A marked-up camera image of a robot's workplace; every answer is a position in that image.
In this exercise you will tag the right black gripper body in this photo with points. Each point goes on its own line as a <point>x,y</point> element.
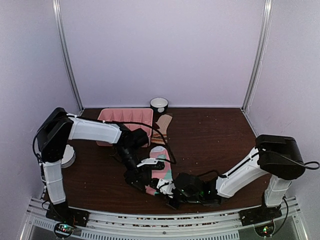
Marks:
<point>193,200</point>

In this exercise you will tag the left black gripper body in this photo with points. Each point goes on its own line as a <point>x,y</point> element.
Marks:
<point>130,173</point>

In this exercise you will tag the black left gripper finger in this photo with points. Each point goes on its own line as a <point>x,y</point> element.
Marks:
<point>152,187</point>
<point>139,186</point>

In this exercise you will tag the pink sock with teal patches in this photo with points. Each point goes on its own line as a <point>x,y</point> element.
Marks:
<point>163,169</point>

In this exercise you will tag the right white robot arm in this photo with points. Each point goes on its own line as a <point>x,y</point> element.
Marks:
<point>276,155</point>

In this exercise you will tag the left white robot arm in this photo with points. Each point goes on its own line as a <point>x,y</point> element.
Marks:
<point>61,127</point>

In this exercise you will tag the beige striped ribbed sock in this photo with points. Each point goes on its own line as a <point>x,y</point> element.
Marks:
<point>161,125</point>

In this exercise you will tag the pink divided organizer tray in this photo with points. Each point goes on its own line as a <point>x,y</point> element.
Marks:
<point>138,115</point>

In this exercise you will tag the white fluted bowl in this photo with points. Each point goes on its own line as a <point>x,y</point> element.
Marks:
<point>69,157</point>

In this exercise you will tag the black and white bowl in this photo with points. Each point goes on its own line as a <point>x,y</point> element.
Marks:
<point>159,105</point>

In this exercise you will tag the right round control board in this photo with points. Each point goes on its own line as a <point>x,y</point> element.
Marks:
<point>265,230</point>

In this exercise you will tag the round control board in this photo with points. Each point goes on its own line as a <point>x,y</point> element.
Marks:
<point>63,230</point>
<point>265,230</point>

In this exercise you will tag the left round control board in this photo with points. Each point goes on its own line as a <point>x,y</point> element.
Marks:
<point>63,230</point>

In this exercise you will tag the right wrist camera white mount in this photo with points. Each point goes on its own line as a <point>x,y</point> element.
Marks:
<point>165,187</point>

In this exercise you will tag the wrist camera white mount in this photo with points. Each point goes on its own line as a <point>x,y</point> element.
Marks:
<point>153,163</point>
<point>165,187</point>

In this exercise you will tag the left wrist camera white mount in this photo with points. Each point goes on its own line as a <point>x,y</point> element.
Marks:
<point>153,163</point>

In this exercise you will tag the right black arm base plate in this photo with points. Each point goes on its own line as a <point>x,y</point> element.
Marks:
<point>258,215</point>

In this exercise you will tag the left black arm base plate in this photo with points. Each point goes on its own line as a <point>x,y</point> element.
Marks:
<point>73,217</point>

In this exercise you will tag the aluminium front rail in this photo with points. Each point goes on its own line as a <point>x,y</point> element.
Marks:
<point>217,225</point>

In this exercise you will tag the left aluminium frame post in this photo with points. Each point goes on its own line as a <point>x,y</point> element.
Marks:
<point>56,4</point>

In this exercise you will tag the aluminium frame post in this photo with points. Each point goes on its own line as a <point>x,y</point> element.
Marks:
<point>262,42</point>
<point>56,4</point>

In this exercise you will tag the right aluminium frame post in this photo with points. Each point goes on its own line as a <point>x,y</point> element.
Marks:
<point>262,42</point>

